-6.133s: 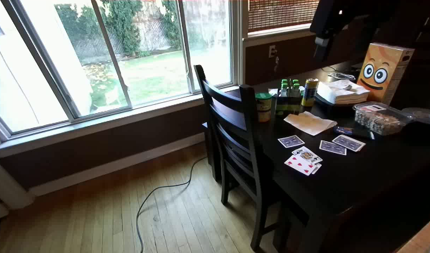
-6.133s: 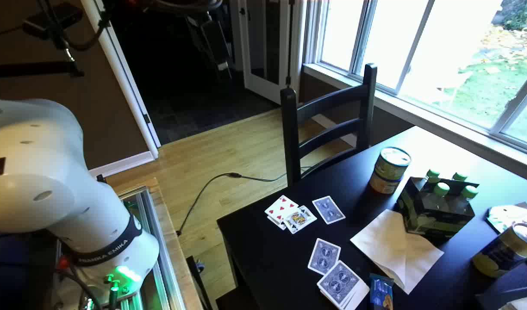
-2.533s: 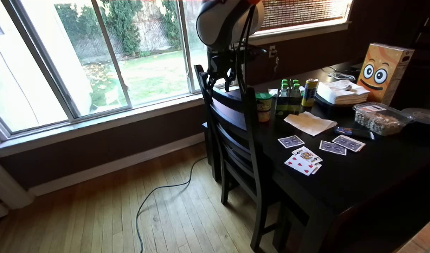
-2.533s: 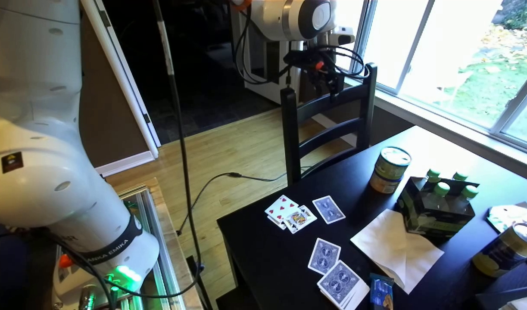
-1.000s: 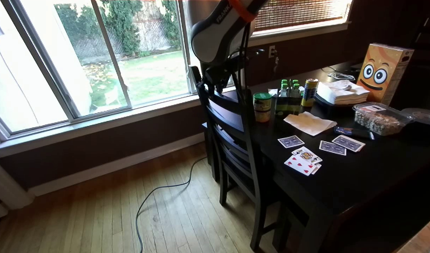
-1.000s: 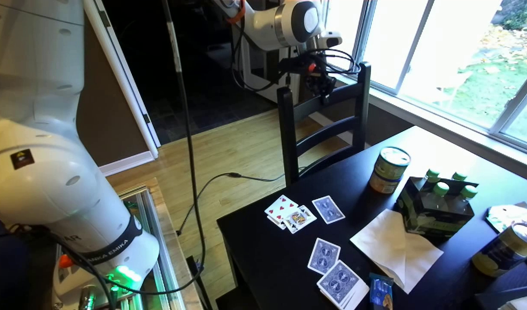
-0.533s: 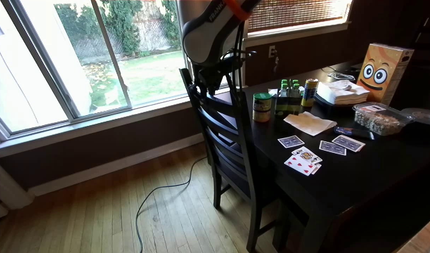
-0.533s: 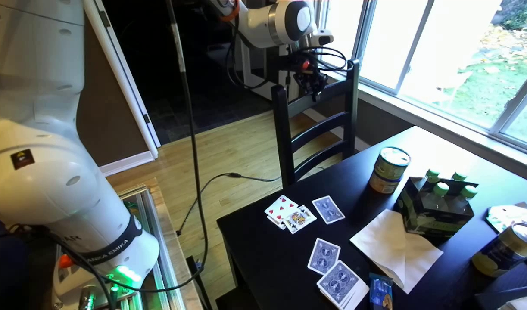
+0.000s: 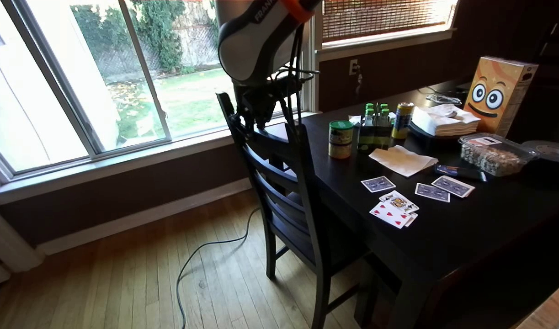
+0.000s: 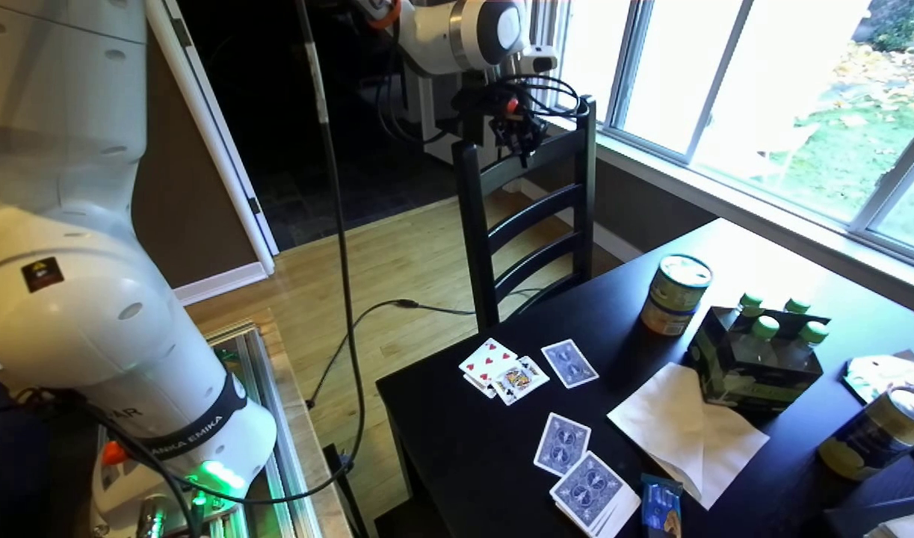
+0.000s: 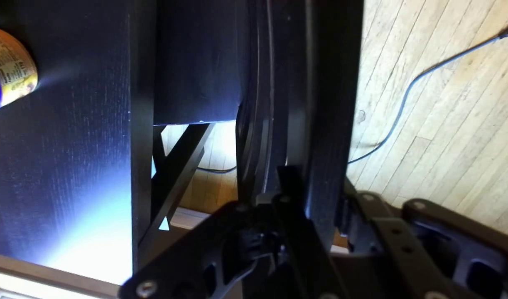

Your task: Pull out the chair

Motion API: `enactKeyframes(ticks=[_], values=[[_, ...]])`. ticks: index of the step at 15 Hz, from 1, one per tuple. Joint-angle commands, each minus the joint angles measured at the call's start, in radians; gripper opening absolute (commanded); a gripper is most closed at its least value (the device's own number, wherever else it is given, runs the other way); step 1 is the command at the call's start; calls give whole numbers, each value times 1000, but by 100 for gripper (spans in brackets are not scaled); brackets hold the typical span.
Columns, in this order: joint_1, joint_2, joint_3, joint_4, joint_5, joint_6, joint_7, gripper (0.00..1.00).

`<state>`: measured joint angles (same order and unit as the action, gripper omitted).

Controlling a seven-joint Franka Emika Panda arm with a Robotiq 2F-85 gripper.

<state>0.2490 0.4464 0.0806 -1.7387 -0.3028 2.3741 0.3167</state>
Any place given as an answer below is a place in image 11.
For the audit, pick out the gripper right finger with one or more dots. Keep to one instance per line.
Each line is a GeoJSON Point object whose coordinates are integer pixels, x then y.
{"type": "Point", "coordinates": [403, 249]}

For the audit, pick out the yellow labelled can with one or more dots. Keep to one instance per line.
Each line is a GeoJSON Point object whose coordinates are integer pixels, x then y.
{"type": "Point", "coordinates": [11, 70]}

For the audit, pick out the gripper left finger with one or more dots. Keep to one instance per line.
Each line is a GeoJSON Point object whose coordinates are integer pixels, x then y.
{"type": "Point", "coordinates": [241, 232]}

